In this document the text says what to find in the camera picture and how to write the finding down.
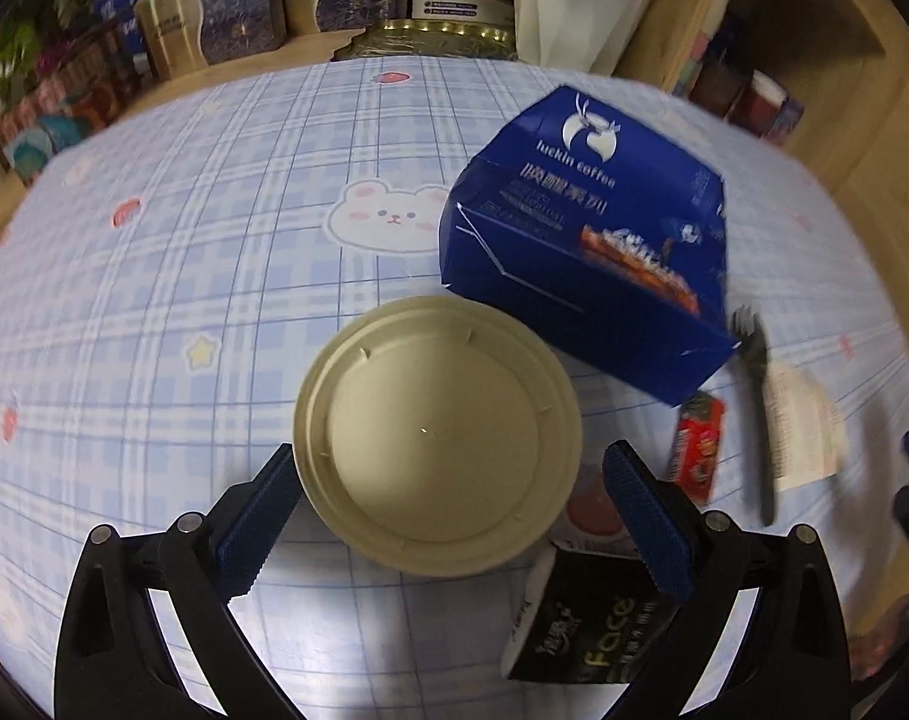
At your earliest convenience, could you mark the black plastic fork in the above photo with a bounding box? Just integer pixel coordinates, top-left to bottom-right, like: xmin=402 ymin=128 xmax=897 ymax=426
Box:
xmin=730 ymin=305 xmax=778 ymax=527

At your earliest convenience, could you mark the blue coffee box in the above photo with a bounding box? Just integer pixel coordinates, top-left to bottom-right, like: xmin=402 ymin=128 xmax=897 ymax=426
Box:
xmin=437 ymin=85 xmax=736 ymax=407

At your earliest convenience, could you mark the red cup white rim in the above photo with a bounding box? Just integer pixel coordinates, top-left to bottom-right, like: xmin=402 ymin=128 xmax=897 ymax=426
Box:
xmin=728 ymin=69 xmax=789 ymax=130

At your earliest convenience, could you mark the black tissue packet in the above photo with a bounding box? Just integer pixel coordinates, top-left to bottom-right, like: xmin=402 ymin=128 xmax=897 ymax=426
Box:
xmin=499 ymin=544 xmax=684 ymax=687

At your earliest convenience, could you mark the red rose plant white pot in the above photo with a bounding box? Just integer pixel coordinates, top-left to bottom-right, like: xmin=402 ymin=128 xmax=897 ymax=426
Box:
xmin=514 ymin=0 xmax=673 ymax=76

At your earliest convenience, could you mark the white paper receipt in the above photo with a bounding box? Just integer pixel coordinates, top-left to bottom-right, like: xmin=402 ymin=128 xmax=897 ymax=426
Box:
xmin=761 ymin=362 xmax=850 ymax=485

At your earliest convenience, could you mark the red snack wrapper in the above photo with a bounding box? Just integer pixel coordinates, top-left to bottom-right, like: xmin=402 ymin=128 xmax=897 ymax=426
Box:
xmin=668 ymin=392 xmax=727 ymax=505

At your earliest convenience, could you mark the gold leaf tray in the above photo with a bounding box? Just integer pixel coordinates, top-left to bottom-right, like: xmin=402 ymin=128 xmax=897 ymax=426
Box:
xmin=330 ymin=19 xmax=519 ymax=62

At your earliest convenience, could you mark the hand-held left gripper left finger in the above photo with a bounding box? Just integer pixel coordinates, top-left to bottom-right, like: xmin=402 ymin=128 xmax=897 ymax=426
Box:
xmin=53 ymin=442 xmax=305 ymax=720

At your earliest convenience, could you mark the stack of pastel cups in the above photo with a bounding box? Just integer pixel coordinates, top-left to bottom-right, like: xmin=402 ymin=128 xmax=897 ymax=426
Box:
xmin=675 ymin=0 xmax=736 ymax=91

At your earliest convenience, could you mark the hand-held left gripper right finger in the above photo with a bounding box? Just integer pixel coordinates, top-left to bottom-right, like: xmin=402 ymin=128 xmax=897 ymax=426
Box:
xmin=602 ymin=441 xmax=854 ymax=720

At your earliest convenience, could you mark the cream round bowl lid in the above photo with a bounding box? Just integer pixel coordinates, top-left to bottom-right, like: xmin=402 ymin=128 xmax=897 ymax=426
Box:
xmin=293 ymin=296 xmax=583 ymax=578

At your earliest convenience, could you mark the dark glass tumbler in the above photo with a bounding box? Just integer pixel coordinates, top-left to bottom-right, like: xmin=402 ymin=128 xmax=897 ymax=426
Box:
xmin=690 ymin=52 xmax=749 ymax=117

